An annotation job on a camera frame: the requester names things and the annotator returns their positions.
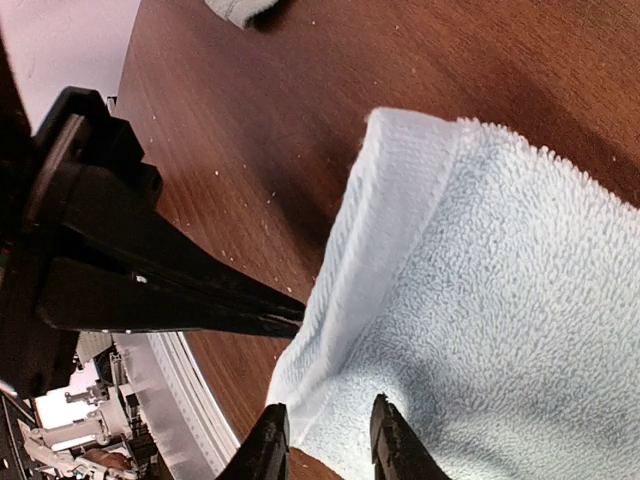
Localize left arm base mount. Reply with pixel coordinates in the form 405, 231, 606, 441
1, 378, 158, 479

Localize aluminium front rail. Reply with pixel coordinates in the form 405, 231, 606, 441
112, 332, 239, 479

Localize light blue towel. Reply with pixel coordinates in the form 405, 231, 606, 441
267, 108, 639, 479

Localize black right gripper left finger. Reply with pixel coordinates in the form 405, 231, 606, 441
216, 403, 290, 480

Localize mint green towel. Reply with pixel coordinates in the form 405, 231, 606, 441
204, 0, 279, 29

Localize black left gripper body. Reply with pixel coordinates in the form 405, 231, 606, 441
0, 84, 164, 396

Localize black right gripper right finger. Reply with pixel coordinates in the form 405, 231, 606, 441
370, 394, 450, 480

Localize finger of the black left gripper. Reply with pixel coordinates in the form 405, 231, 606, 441
64, 167, 305, 320
37, 257, 300, 339

